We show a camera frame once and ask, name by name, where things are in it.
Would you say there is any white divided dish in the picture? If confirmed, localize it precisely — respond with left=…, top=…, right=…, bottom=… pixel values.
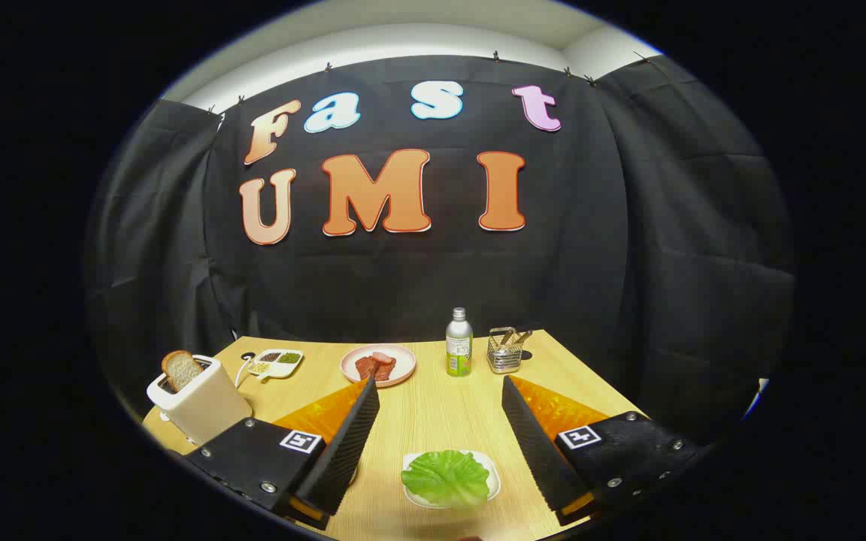
left=248, top=349, right=304, bottom=382

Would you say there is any toasted bread slice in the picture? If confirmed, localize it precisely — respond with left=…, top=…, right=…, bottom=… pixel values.
left=162, top=350, right=204, bottom=392

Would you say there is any metal wire cutlery basket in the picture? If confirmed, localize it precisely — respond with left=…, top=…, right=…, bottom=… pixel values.
left=486, top=327, right=524, bottom=375

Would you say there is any white toaster cable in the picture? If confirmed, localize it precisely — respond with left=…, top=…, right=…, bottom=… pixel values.
left=235, top=358, right=268, bottom=388

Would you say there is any green lettuce leaf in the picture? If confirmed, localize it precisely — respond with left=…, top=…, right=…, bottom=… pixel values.
left=401, top=449, right=491, bottom=509

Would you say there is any white toaster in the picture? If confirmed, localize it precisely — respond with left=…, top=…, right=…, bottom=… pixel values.
left=147, top=355, right=253, bottom=446

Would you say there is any pink plate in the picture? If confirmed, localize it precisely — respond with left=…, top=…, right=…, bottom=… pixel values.
left=340, top=343, right=417, bottom=388

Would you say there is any white square plate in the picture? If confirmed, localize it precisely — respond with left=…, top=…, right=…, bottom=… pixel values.
left=401, top=449, right=501, bottom=510

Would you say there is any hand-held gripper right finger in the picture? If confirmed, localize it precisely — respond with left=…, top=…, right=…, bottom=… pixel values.
left=501, top=374, right=704, bottom=527

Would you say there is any black backdrop cloth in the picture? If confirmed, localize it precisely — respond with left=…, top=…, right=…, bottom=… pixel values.
left=86, top=54, right=796, bottom=444

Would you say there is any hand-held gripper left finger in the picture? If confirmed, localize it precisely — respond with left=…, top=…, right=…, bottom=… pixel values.
left=183, top=376, right=381, bottom=531

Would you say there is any silver bottle with green label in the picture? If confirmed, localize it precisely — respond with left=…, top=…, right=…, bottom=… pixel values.
left=445, top=307, right=474, bottom=377

